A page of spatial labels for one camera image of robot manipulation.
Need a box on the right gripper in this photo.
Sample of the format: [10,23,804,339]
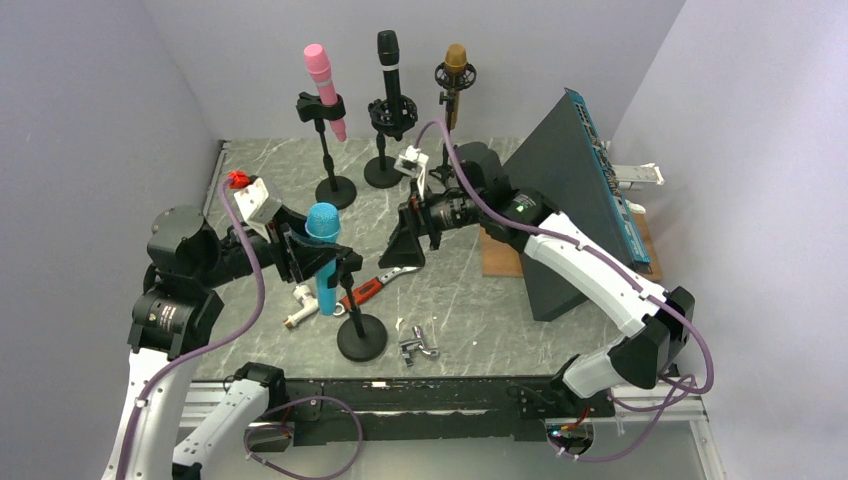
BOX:
[378,178,486,268]

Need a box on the blue toy microphone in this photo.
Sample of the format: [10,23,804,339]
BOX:
[304,202,343,318]

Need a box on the black stand for pink microphone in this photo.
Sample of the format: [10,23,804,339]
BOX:
[296,92,357,210]

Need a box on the black front microphone stand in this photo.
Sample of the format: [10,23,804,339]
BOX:
[327,247,388,363]

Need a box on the pink toy microphone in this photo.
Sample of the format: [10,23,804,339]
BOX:
[303,43,347,142]

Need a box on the black toy microphone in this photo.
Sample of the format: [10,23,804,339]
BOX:
[377,30,403,125]

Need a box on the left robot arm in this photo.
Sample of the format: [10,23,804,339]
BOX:
[104,206,361,479]

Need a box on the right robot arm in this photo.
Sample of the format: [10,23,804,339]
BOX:
[378,146,694,415]

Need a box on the black tripod microphone stand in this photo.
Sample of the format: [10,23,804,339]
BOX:
[429,62,476,188]

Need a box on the gold microphone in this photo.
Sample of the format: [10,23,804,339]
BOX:
[444,43,468,129]

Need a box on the white plastic tap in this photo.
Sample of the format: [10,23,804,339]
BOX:
[283,284,319,329]

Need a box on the wooden board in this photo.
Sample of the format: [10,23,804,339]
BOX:
[479,213,662,282]

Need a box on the chrome faucet fitting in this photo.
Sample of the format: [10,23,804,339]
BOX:
[399,325,440,367]

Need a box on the red handled adjustable wrench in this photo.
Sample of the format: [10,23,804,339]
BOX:
[332,266,420,317]

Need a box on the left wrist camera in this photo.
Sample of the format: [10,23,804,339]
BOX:
[234,177,283,242]

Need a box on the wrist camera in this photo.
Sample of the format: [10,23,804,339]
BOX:
[234,177,283,242]
[394,146,429,196]

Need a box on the black shock mount stand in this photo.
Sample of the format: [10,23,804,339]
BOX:
[363,95,418,189]

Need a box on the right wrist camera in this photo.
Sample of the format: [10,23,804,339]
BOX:
[394,146,429,196]

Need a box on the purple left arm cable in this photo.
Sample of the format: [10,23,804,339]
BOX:
[115,173,364,480]

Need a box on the dark grey network switch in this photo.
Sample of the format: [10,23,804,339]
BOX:
[500,87,653,323]

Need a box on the metal rack bracket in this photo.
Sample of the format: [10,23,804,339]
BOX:
[612,163,665,190]

